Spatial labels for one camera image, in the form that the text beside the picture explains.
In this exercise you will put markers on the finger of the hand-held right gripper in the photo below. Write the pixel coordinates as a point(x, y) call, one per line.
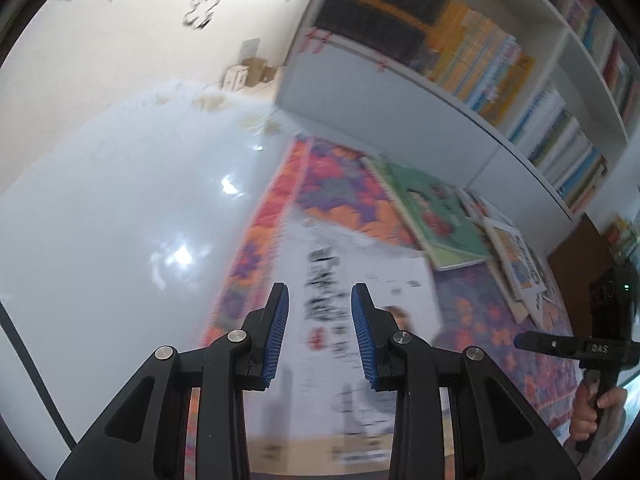
point(550, 345)

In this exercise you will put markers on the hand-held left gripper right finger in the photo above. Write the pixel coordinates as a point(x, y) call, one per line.
point(362, 340)

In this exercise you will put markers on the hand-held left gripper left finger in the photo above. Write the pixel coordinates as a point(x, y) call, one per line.
point(277, 340)

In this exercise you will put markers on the white book with seated woman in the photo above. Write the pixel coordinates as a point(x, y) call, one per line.
point(325, 260)

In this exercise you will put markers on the teal book with girl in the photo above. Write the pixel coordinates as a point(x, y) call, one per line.
point(440, 215)

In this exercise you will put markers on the person's right hand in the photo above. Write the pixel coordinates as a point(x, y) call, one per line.
point(581, 415)

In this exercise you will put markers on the beige illustrated book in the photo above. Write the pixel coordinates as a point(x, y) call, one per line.
point(515, 310)

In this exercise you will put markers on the brown wooden cabinet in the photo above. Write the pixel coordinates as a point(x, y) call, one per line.
point(585, 260)

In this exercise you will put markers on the floral blanket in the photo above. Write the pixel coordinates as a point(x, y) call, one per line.
point(475, 310)

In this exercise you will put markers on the white comic cover book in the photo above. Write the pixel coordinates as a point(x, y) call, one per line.
point(520, 265)

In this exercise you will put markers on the plain white book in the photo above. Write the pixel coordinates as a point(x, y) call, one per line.
point(477, 205)

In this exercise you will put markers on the light green book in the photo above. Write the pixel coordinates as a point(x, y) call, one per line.
point(369, 162)

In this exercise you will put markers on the white bookshelf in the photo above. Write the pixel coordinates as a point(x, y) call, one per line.
point(400, 115)

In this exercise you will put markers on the row of colourful shelved paperbacks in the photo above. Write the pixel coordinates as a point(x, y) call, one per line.
point(525, 110)

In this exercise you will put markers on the pale cardboard box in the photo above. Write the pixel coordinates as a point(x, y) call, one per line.
point(234, 78)

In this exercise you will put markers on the brown cardboard box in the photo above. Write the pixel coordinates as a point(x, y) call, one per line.
point(260, 70)

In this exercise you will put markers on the shelved row with red spines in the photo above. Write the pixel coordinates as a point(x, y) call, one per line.
point(590, 10)

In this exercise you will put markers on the row of black shelved volumes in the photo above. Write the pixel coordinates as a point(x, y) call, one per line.
point(380, 15)

